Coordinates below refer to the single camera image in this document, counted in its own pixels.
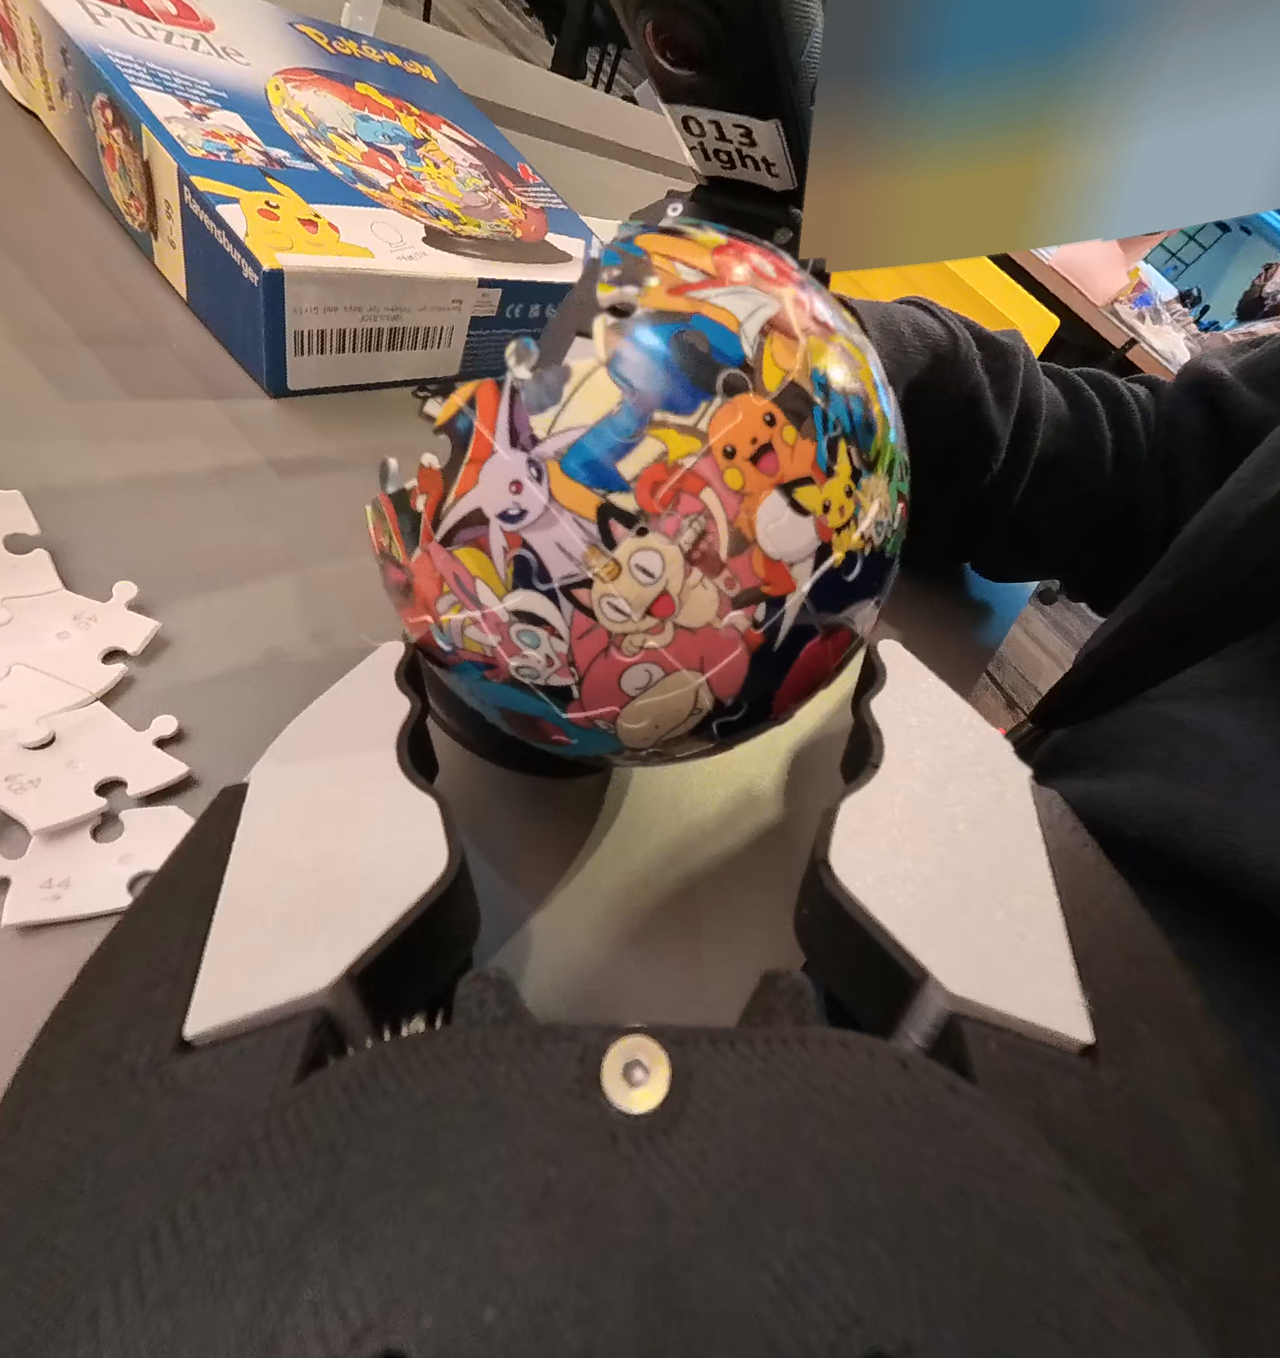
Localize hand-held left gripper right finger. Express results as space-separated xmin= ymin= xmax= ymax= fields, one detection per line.
xmin=794 ymin=636 xmax=1098 ymax=1053

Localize black ball stand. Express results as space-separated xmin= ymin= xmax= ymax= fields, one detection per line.
xmin=422 ymin=657 xmax=610 ymax=780

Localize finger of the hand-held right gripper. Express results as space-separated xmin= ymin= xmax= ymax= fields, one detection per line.
xmin=539 ymin=248 xmax=604 ymax=373

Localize blue puzzle box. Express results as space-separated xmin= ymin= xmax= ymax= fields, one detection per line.
xmin=0 ymin=0 xmax=600 ymax=398

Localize person's right forearm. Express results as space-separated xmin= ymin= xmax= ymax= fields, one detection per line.
xmin=842 ymin=297 xmax=1280 ymax=616

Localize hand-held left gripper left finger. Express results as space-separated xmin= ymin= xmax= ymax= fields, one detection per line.
xmin=180 ymin=639 xmax=482 ymax=1052

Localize loose white puzzle pieces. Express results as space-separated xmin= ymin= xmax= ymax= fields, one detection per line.
xmin=0 ymin=487 xmax=197 ymax=933

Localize yellow plastic bin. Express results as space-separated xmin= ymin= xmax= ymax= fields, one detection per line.
xmin=829 ymin=254 xmax=1061 ymax=356

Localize colourful puzzle ball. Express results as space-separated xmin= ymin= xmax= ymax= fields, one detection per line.
xmin=364 ymin=216 xmax=910 ymax=765

